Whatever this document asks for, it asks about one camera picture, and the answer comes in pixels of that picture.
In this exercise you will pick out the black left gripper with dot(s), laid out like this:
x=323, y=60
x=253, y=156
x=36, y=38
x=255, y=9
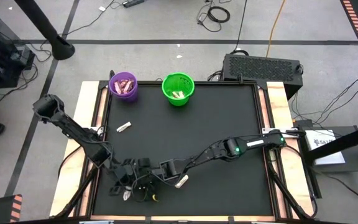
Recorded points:
x=125, y=172

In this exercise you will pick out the black stand pole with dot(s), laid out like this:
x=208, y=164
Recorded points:
x=42, y=25
x=346, y=143

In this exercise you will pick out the dark grey side table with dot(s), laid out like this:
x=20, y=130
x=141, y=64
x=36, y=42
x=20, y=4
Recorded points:
x=353, y=166

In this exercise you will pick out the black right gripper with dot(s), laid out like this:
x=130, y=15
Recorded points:
x=148, y=175

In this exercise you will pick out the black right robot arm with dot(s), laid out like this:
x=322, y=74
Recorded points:
x=216, y=152

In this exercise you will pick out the black equipment rack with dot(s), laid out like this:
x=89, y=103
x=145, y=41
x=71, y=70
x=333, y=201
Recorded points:
x=2, y=53

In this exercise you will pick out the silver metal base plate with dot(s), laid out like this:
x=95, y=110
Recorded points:
x=267, y=130

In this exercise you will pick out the black power strip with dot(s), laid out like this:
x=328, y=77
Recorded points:
x=133, y=3

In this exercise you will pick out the purple halloween bucket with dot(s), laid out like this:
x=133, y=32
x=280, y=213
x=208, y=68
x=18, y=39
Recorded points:
x=129, y=97

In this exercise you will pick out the green halloween bucket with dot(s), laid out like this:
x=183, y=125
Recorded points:
x=169, y=84

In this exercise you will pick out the black computer case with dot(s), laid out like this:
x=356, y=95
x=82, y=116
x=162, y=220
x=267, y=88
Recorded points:
x=259, y=67

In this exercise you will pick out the white printed box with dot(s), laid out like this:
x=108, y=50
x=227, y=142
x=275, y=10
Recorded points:
x=328, y=152

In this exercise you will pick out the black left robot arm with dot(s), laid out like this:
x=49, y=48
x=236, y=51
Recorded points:
x=70, y=127

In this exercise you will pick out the black support strut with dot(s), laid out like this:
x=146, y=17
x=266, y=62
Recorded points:
x=286, y=193
x=76, y=196

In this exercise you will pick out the light wooden table board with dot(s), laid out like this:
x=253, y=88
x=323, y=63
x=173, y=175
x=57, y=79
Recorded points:
x=85, y=102

